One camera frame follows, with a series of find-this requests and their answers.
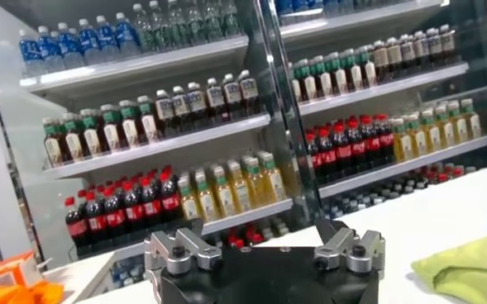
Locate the dark drink bottle beige label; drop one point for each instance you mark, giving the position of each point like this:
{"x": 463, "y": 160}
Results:
{"x": 394, "y": 58}
{"x": 381, "y": 62}

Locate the yellow-green printed t-shirt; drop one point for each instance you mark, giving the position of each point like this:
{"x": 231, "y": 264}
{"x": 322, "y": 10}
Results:
{"x": 466, "y": 272}

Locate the orange crumpled cloth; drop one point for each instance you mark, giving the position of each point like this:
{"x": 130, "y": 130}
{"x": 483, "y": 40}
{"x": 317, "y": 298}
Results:
{"x": 28, "y": 295}

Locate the yellow tea bottle green label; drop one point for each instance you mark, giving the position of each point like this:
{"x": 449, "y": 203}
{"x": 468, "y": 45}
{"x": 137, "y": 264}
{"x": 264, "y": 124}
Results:
{"x": 431, "y": 133}
{"x": 189, "y": 202}
{"x": 274, "y": 181}
{"x": 206, "y": 199}
{"x": 417, "y": 138}
{"x": 458, "y": 124}
{"x": 445, "y": 129}
{"x": 471, "y": 120}
{"x": 402, "y": 142}
{"x": 256, "y": 185}
{"x": 240, "y": 189}
{"x": 224, "y": 194}

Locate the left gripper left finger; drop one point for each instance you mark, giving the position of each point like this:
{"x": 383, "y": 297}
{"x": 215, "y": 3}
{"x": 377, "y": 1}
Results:
{"x": 177, "y": 252}

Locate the black cabinet centre post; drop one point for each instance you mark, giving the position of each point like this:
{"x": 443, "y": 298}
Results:
{"x": 284, "y": 124}

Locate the white cabinet shelf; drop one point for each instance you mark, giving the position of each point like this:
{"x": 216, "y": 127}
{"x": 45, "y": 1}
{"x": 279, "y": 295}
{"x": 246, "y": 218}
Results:
{"x": 383, "y": 88}
{"x": 144, "y": 58}
{"x": 247, "y": 215}
{"x": 164, "y": 142}
{"x": 404, "y": 167}
{"x": 350, "y": 20}

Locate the orange and white box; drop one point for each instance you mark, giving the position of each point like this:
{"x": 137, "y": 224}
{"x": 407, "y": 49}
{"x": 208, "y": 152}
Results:
{"x": 3, "y": 268}

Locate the blue water bottle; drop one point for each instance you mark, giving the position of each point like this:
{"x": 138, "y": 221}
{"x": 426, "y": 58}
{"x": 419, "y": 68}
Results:
{"x": 30, "y": 53}
{"x": 70, "y": 45}
{"x": 89, "y": 41}
{"x": 49, "y": 49}
{"x": 127, "y": 34}
{"x": 108, "y": 38}

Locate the white side table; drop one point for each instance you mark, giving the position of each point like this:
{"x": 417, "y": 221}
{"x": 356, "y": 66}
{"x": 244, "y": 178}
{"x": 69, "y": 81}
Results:
{"x": 77, "y": 276}

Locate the dark drink bottle blue label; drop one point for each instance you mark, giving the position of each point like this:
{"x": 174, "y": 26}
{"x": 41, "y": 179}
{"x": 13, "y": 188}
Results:
{"x": 181, "y": 109}
{"x": 216, "y": 101}
{"x": 232, "y": 97}
{"x": 448, "y": 44}
{"x": 435, "y": 47}
{"x": 165, "y": 113}
{"x": 197, "y": 105}
{"x": 421, "y": 51}
{"x": 408, "y": 54}
{"x": 249, "y": 93}

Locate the dark tea bottle green cap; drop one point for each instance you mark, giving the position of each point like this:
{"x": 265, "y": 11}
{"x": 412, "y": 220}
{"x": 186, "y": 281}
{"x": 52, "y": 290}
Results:
{"x": 92, "y": 135}
{"x": 338, "y": 76}
{"x": 73, "y": 139}
{"x": 354, "y": 73}
{"x": 308, "y": 82}
{"x": 111, "y": 130}
{"x": 130, "y": 126}
{"x": 296, "y": 84}
{"x": 368, "y": 69}
{"x": 53, "y": 144}
{"x": 323, "y": 79}
{"x": 148, "y": 122}

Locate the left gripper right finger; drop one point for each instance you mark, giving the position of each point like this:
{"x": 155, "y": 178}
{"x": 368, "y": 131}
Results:
{"x": 354, "y": 252}

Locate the green tinted water bottle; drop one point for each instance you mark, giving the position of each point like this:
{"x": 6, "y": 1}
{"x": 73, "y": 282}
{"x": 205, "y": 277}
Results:
{"x": 160, "y": 24}
{"x": 144, "y": 28}
{"x": 196, "y": 21}
{"x": 231, "y": 18}
{"x": 178, "y": 22}
{"x": 214, "y": 20}

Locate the cola bottle red cap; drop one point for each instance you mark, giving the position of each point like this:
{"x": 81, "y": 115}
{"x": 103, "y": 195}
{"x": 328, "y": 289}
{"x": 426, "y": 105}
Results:
{"x": 151, "y": 203}
{"x": 115, "y": 215}
{"x": 133, "y": 208}
{"x": 342, "y": 152}
{"x": 314, "y": 159}
{"x": 356, "y": 147}
{"x": 328, "y": 156}
{"x": 170, "y": 198}
{"x": 385, "y": 140}
{"x": 371, "y": 143}
{"x": 76, "y": 225}
{"x": 96, "y": 219}

